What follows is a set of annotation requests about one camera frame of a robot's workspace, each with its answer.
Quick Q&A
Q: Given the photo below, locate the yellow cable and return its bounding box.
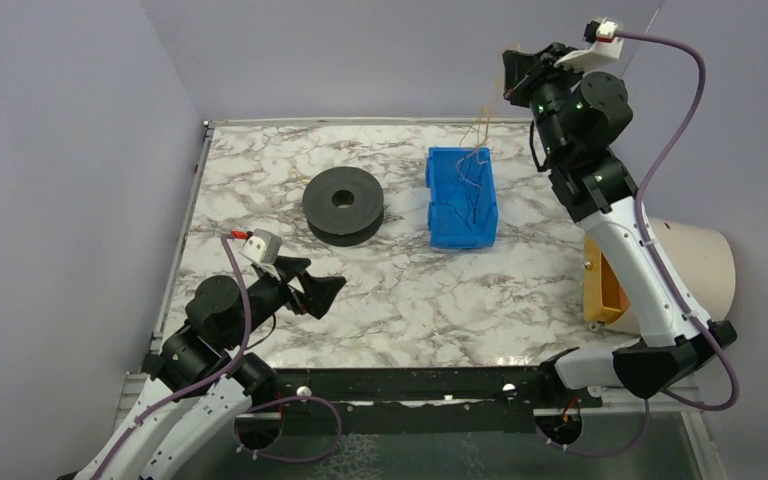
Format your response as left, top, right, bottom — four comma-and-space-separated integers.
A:
456, 46, 524, 174

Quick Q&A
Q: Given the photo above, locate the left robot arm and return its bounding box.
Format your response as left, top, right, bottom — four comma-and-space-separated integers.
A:
68, 255, 347, 479

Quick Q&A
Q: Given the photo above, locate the white cylindrical container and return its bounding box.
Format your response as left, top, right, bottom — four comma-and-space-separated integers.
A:
582, 218, 736, 334

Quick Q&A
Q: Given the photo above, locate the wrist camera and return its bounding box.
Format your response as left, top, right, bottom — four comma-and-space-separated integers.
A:
242, 229, 282, 265
554, 17, 624, 74

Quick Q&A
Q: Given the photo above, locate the black cable in bin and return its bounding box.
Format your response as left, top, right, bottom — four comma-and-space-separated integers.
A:
446, 148, 491, 230

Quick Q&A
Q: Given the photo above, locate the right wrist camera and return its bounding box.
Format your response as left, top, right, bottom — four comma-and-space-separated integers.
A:
554, 17, 624, 74

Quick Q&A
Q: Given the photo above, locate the black front frame rail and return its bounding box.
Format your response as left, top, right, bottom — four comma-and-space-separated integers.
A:
178, 366, 611, 439

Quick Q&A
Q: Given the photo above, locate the black cable spool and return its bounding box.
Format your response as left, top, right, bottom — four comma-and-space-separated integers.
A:
302, 166, 384, 247

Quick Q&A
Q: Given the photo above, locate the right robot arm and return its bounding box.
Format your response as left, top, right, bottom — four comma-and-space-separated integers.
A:
501, 43, 737, 399

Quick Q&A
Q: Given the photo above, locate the blue plastic bin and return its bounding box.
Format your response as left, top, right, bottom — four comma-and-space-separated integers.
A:
425, 146, 499, 250

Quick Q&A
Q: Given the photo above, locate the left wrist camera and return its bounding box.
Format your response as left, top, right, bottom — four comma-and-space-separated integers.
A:
242, 229, 282, 265

